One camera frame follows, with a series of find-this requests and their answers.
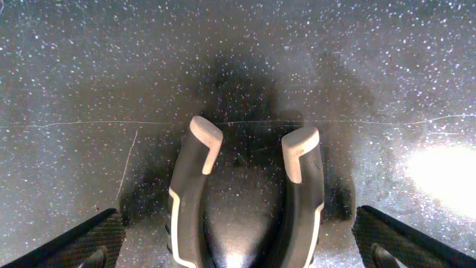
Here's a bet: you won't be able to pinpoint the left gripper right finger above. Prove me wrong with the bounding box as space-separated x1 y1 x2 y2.
351 205 476 268

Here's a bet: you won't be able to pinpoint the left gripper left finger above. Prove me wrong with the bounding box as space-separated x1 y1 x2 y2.
0 207 126 268

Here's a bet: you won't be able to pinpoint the black and grey pliers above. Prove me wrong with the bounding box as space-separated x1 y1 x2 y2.
165 115 326 268

